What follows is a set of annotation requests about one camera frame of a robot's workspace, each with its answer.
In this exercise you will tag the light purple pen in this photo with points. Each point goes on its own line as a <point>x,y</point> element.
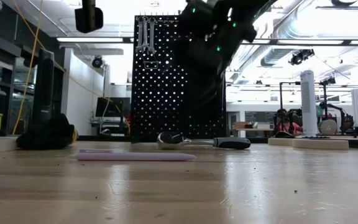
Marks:
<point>135,156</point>

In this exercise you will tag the black work glove yellow cuff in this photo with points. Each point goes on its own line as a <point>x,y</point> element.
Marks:
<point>45,133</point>

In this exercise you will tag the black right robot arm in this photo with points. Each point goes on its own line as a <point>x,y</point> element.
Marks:
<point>244,15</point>

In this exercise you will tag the black pegboard storage bin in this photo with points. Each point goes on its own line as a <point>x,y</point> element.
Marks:
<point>210,110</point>

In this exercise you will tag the black perforated pegboard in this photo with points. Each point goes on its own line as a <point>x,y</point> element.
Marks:
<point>160,99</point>

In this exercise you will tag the person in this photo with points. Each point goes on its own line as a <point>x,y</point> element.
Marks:
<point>286,126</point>

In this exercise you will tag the white tower fan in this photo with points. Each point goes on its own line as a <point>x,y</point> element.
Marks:
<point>308,102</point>

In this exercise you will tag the ceiling light bar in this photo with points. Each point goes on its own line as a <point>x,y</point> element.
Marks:
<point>89,40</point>

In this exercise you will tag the round grey device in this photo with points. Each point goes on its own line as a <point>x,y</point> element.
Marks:
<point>327,127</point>

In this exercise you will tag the black and red robot equipment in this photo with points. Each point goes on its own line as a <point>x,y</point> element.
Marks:
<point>346,124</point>

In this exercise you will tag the tall black tower cabinet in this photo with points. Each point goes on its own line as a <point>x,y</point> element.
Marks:
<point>43,93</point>

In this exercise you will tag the black pole frame stand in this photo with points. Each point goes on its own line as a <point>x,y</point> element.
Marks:
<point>281,93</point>

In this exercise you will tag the black ceiling-mounted camera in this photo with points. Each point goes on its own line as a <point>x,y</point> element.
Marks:
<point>301,56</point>
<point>97,62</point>

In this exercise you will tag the black camera on pole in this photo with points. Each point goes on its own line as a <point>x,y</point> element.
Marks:
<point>325,93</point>

